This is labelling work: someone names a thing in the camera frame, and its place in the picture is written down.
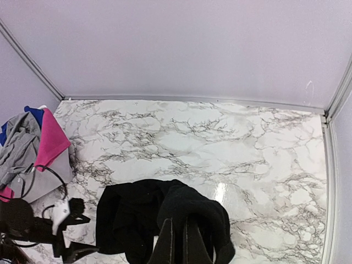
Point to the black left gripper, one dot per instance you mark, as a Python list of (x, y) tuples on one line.
[(39, 230)]

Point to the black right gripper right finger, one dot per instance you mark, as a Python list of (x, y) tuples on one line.
[(194, 248)]

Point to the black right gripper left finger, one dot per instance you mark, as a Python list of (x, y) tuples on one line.
[(163, 252)]

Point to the black t-shirt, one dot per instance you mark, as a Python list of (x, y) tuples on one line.
[(130, 215)]

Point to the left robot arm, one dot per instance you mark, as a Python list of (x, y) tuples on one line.
[(19, 223)]

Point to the white plastic laundry basket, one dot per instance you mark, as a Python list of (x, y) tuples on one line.
[(46, 176)]

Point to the pink garment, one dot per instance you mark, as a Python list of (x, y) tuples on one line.
[(50, 143)]

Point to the grey garment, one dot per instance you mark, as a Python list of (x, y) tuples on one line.
[(21, 147)]

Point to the blue garment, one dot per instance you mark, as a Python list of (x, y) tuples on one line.
[(36, 113)]

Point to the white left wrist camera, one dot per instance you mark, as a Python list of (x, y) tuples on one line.
[(60, 212)]

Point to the left aluminium corner post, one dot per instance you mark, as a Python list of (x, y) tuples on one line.
[(31, 64)]

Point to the aluminium corner post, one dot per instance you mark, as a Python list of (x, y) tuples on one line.
[(341, 95), (31, 64)]

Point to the right aluminium corner post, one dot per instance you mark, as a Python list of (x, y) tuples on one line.
[(341, 95)]

